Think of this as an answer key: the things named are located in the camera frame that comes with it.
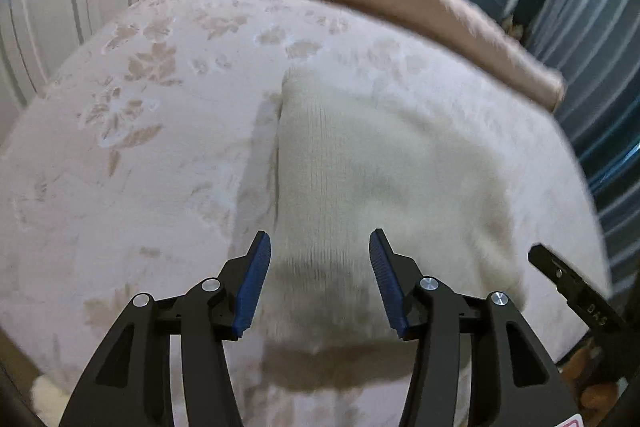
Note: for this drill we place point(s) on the striped blue rug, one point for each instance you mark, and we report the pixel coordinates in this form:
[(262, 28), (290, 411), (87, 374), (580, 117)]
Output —
[(594, 44)]

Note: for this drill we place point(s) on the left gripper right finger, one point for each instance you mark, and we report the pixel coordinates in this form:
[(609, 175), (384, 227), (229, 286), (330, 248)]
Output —
[(514, 381)]

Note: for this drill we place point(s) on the cream knit sweater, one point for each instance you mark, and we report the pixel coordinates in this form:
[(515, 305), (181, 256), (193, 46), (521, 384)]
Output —
[(348, 165)]

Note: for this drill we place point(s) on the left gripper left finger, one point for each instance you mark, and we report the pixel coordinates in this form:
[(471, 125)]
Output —
[(127, 380)]

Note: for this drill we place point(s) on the white floral bedspread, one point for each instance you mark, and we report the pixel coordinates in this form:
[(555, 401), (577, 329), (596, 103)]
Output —
[(151, 159)]

